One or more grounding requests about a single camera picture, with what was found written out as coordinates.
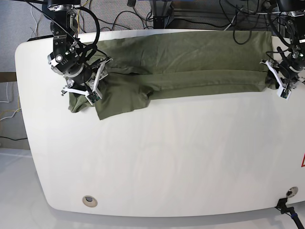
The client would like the olive green T-shirt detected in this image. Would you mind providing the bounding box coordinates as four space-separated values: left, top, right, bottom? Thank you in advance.
67 30 275 121

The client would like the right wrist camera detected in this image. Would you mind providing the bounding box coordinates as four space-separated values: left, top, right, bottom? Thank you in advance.
85 92 102 105

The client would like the black table leg base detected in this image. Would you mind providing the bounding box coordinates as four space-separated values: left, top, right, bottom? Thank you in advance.
153 15 174 29

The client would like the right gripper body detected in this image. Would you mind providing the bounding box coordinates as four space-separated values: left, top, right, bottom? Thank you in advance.
61 57 112 97

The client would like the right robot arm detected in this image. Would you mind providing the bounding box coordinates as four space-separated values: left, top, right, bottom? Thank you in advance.
45 0 111 105

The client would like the yellow cable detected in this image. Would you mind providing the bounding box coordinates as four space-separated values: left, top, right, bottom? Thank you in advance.
76 0 92 34

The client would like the table grommet hole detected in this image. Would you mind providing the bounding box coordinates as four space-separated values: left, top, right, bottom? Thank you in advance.
286 187 298 198
82 196 98 208

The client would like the red warning sticker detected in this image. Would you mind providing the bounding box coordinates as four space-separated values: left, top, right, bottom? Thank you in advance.
301 154 305 167

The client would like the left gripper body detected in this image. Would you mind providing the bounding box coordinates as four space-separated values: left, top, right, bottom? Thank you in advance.
260 60 305 93

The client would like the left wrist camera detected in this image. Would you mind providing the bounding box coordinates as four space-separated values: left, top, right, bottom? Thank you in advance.
277 87 291 100

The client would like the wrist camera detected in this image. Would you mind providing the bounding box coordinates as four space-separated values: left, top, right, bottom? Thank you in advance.
85 92 102 105
277 87 291 100

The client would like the table grommet hole left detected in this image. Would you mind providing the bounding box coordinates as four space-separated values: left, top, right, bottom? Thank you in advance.
82 196 98 208

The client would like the table grommet hole right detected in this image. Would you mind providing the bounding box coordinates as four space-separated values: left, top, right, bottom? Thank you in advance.
286 187 298 198

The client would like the black clamp with cable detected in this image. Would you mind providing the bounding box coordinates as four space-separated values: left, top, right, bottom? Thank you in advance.
275 198 304 229

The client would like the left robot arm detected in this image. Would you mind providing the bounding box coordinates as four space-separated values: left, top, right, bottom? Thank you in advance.
261 0 305 100

